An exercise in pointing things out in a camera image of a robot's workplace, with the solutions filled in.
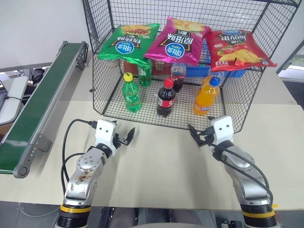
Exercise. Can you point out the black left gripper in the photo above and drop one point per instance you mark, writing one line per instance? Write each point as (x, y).
(120, 142)

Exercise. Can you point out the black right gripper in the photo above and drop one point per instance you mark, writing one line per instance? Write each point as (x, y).
(207, 139)

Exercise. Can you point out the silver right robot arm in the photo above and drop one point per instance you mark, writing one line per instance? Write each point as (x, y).
(247, 175)

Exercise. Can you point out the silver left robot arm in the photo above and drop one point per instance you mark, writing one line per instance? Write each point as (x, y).
(82, 175)

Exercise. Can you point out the green conveyor belt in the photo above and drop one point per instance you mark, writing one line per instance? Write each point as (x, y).
(45, 140)
(35, 107)

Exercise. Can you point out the orange soda bottle blue cap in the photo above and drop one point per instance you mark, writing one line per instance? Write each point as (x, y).
(205, 99)

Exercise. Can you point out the green soda bottle yellow cap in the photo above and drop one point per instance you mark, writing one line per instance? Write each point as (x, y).
(130, 95)

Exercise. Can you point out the cola bottle red cap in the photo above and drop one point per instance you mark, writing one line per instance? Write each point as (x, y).
(166, 99)

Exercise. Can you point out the blue plastic crate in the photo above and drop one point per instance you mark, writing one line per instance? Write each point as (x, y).
(197, 70)

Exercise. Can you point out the red and tan box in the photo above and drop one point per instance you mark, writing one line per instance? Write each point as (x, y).
(159, 66)

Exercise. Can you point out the red potato chip bag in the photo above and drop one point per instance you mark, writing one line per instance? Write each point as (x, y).
(235, 51)

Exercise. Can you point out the magenta potato chip bag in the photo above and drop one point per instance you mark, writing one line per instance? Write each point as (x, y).
(177, 45)

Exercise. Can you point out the green potato chip bag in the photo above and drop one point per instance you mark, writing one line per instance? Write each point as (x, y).
(128, 44)

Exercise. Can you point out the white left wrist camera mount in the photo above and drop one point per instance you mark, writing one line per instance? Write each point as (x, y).
(105, 133)

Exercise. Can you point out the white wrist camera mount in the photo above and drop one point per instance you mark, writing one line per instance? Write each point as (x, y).
(223, 129)
(105, 133)

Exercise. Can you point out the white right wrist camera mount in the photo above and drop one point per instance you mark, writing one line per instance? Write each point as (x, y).
(223, 129)

